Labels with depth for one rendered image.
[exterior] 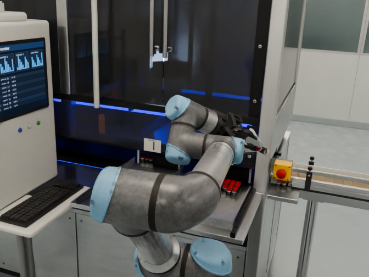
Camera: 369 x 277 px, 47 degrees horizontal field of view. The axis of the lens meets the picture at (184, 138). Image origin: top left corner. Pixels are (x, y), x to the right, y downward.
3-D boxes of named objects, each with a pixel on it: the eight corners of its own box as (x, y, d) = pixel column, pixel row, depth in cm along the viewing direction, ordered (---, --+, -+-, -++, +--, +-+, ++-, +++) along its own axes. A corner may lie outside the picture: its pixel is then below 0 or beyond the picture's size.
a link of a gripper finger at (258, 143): (264, 130, 141) (243, 122, 137) (269, 144, 137) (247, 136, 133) (258, 136, 143) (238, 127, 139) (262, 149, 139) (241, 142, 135)
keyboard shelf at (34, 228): (45, 182, 208) (44, 177, 207) (94, 192, 199) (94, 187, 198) (-27, 224, 168) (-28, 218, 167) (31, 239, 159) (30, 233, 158)
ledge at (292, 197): (271, 186, 194) (272, 182, 194) (300, 191, 191) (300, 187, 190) (266, 198, 182) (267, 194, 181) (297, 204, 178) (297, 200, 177)
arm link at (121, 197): (187, 291, 121) (150, 220, 76) (138, 281, 125) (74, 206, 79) (196, 250, 127) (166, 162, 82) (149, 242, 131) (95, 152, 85)
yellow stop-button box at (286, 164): (274, 172, 184) (276, 157, 182) (291, 175, 182) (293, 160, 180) (272, 179, 178) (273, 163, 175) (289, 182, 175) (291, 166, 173)
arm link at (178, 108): (160, 122, 124) (166, 95, 126) (189, 134, 130) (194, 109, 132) (175, 117, 118) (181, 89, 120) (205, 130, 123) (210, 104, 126)
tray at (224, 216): (193, 182, 190) (194, 175, 189) (250, 193, 182) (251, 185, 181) (165, 216, 160) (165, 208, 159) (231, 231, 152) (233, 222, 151)
